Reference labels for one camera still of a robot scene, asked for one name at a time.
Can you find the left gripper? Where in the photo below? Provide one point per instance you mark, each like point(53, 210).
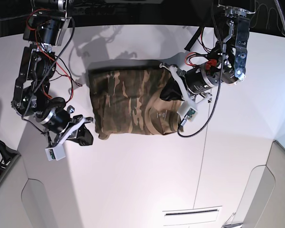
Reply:
point(184, 88)

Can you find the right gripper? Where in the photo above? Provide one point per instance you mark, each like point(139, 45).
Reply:
point(61, 128)

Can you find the camouflage T-shirt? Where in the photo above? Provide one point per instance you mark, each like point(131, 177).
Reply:
point(127, 100)

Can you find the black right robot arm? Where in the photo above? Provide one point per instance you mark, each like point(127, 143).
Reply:
point(45, 28)

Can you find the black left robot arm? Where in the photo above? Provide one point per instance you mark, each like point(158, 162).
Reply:
point(226, 62)

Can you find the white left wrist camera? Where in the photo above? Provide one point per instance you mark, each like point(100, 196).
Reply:
point(186, 113)

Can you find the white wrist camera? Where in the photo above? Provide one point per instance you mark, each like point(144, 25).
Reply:
point(186, 113)
point(55, 153)

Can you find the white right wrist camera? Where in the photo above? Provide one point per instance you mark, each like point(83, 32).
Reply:
point(55, 153)

